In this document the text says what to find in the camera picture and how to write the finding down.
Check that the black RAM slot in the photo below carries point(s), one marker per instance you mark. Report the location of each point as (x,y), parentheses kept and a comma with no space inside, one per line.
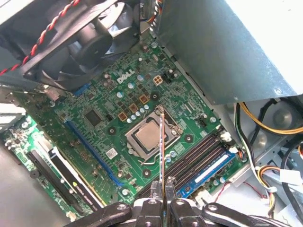
(198,168)
(193,163)
(189,157)

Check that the metal CPU socket cover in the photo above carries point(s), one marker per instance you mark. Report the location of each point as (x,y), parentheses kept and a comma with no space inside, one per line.
(138,147)

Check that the silver CPU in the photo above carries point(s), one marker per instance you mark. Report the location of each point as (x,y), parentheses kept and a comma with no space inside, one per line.
(148,137)

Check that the black graphics card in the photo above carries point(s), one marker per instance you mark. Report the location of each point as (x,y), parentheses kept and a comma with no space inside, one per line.
(64,175)

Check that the grey power supply unit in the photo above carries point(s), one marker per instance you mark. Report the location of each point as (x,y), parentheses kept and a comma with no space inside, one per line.
(225,47)

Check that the black case fan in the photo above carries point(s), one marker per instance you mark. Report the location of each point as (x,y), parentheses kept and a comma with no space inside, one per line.
(90,45)

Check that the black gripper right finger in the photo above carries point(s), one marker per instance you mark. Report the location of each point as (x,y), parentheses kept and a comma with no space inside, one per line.
(184,215)

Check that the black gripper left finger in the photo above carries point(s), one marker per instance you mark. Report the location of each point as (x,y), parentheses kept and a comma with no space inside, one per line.
(146,215)

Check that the RAM stick with white label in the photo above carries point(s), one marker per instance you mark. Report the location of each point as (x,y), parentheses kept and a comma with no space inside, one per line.
(210,169)

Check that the green motherboard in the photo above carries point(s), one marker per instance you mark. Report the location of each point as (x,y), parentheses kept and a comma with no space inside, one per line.
(99,132)

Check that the black open PC case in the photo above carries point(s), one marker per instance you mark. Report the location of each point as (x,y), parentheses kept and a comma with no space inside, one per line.
(23,201)

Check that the bare RAM stick with chips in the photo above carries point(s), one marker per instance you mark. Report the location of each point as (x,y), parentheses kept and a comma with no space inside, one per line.
(162,146)

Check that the blue expansion slot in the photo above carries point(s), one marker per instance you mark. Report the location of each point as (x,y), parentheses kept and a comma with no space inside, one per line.
(94,154)

